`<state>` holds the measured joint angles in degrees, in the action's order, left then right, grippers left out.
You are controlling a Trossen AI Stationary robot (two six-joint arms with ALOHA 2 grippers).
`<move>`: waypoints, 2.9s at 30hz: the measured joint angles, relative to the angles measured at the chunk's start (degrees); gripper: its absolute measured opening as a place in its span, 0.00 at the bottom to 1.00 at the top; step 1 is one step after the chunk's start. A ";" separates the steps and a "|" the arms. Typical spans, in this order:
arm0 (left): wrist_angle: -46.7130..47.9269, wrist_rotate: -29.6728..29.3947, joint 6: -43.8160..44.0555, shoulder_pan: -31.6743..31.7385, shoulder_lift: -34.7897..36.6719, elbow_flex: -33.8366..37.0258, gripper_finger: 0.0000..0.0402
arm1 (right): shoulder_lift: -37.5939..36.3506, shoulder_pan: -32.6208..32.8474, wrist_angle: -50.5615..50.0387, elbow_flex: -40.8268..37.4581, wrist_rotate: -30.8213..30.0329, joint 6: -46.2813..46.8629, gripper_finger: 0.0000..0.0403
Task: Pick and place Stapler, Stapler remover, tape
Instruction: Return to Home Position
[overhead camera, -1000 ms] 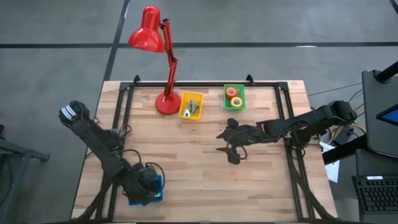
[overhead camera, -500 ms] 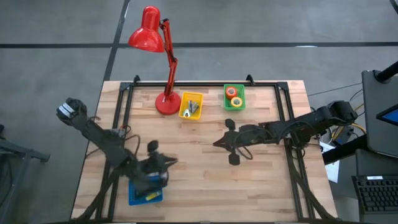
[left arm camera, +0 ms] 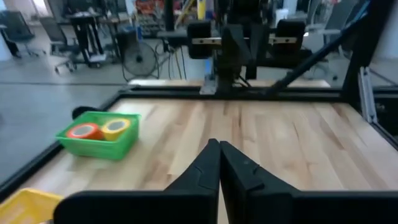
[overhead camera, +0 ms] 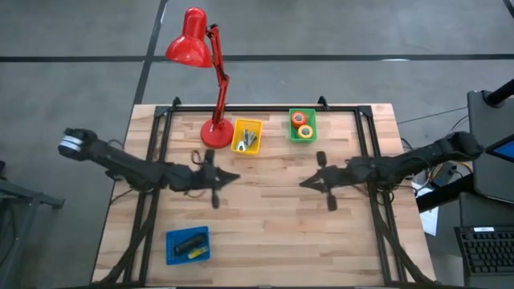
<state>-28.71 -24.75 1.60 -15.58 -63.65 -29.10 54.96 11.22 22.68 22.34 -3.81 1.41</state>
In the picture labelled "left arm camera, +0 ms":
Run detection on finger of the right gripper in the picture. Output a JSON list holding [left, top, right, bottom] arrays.
[[236, 24, 253, 72], [220, 25, 238, 72]]

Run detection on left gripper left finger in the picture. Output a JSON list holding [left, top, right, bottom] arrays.
[[53, 138, 221, 224]]

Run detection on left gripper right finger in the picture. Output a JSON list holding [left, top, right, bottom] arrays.
[[220, 140, 398, 224]]

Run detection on yellow tape roll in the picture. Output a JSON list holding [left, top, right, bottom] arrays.
[[100, 118, 132, 142]]

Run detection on green plastic basket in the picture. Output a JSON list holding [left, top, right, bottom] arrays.
[[55, 111, 142, 161]]

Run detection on orange tape roll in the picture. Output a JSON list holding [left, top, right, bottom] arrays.
[[65, 122, 105, 141]]

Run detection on yellow pole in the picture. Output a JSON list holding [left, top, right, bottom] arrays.
[[197, 0, 207, 21]]

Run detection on black floor fan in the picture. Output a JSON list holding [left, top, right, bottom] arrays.
[[122, 41, 160, 82]]

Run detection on black computer tower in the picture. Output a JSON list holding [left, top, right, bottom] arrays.
[[115, 29, 139, 60]]

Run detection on grey office chair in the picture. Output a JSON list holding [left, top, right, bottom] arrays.
[[306, 0, 354, 82]]

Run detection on black workshop desk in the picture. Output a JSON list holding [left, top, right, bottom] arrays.
[[65, 11, 108, 68]]

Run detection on silver aluminium bar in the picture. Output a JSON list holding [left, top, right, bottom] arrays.
[[357, 66, 379, 124]]

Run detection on dark office chair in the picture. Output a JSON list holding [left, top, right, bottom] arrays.
[[39, 16, 80, 75], [0, 10, 35, 59]]

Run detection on yellow plastic basket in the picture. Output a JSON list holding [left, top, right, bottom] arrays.
[[0, 187, 65, 224]]

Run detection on black aluminium rig frame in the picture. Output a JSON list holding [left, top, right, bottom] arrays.
[[0, 0, 398, 203]]

